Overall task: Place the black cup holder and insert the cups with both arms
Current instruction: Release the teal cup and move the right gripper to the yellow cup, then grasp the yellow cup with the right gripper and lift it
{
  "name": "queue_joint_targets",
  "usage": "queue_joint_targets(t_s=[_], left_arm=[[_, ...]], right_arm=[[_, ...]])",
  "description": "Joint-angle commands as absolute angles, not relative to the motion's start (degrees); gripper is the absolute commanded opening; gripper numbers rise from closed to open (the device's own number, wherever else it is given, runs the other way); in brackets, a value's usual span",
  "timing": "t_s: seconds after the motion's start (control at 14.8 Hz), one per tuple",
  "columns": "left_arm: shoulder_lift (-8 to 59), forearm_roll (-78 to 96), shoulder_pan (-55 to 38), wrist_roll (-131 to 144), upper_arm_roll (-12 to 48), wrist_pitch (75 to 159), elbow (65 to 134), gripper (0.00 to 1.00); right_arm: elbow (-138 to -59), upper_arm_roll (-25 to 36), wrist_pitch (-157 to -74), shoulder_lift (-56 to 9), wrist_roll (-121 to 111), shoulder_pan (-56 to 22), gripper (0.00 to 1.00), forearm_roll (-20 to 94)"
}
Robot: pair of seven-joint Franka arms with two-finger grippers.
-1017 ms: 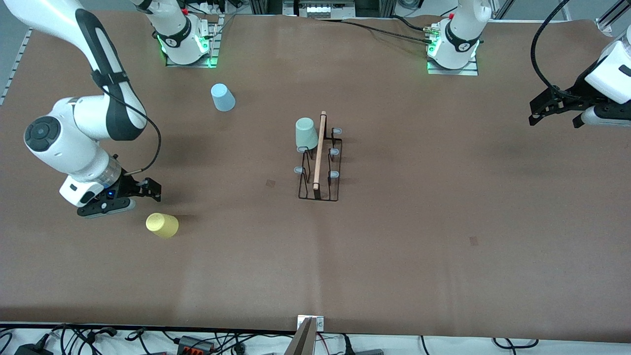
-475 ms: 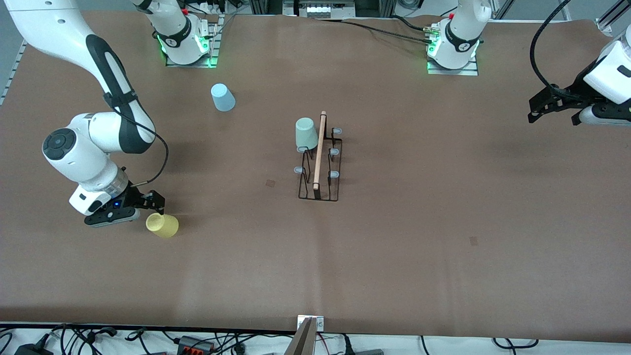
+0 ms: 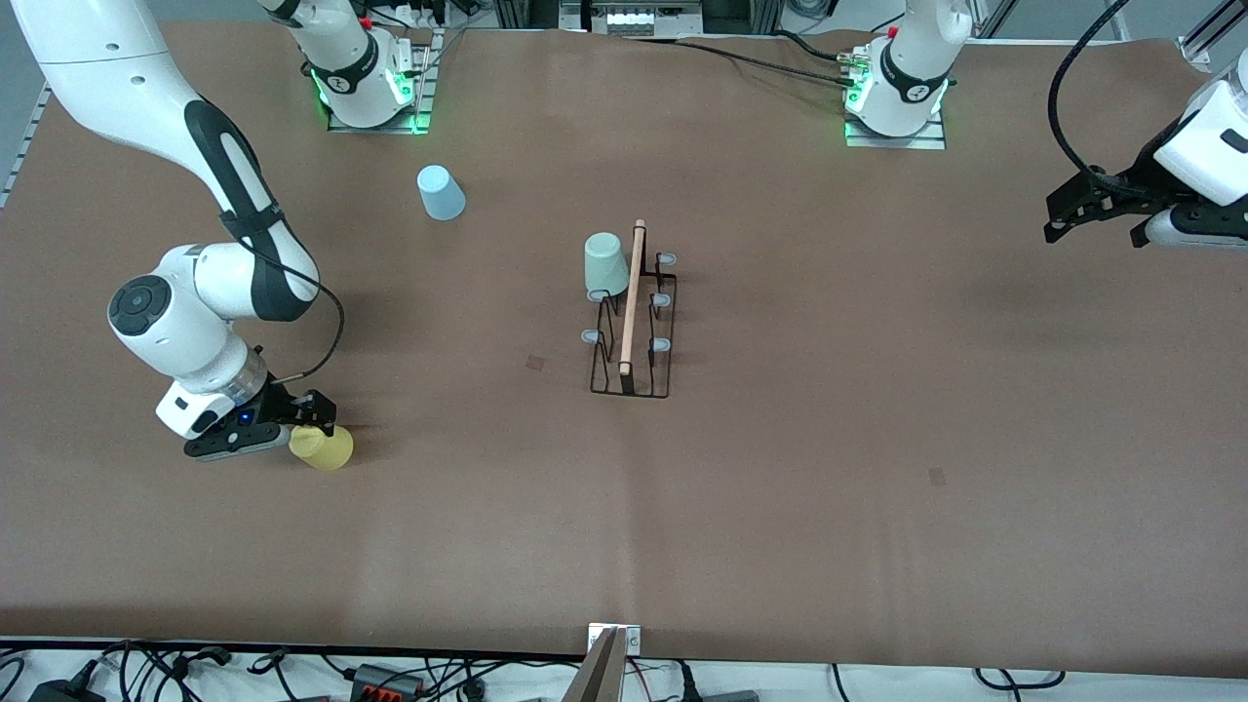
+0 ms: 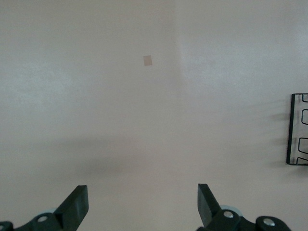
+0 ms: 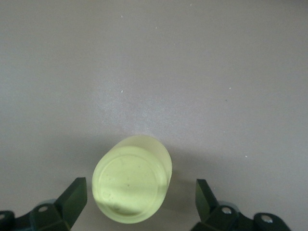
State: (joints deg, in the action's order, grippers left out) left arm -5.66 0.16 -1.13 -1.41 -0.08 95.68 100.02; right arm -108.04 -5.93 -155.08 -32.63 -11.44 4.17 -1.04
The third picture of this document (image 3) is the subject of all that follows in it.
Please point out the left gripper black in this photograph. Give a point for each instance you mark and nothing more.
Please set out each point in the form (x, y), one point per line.
(1134, 184)

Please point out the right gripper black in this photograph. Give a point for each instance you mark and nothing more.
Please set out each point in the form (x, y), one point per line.
(276, 401)

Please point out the yellow plastic cup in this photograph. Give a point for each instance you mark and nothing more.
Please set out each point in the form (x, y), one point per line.
(330, 453)

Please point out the pale green plastic cup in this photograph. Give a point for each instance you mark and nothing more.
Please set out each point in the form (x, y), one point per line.
(604, 265)

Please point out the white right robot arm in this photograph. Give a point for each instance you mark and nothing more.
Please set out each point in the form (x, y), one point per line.
(117, 88)

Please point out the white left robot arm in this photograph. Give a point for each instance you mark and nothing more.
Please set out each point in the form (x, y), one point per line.
(912, 78)

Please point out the light blue plastic cup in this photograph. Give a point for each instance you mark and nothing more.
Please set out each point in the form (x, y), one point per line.
(441, 195)

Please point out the black orange connector block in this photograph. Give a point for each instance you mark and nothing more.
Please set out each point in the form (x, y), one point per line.
(385, 682)

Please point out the brown table mat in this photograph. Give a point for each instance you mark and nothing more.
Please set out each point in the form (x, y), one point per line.
(624, 507)

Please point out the black power adapter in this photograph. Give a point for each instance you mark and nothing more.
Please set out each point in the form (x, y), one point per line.
(63, 692)

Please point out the black power plug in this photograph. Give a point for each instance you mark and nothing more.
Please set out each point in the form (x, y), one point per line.
(687, 682)

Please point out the grey control box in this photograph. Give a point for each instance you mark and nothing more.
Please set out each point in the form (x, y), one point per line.
(629, 19)

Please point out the aluminium frame corner bracket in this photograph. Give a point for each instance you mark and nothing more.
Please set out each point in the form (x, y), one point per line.
(1204, 44)

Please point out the perforated aluminium rail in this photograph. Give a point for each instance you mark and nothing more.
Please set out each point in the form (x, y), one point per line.
(24, 146)

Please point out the aluminium camera mast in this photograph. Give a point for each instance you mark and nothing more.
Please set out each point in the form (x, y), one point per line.
(604, 673)

